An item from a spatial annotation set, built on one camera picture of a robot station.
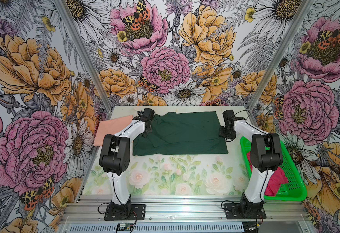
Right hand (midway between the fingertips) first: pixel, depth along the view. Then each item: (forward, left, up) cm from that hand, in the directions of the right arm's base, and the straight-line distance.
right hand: (224, 137), depth 99 cm
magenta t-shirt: (-28, -22, +1) cm, 36 cm away
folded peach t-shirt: (+14, +79, -1) cm, 80 cm away
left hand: (+3, +54, +4) cm, 55 cm away
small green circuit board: (-47, +58, -3) cm, 74 cm away
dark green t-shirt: (+7, +34, -3) cm, 35 cm away
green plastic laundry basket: (-34, -29, -1) cm, 45 cm away
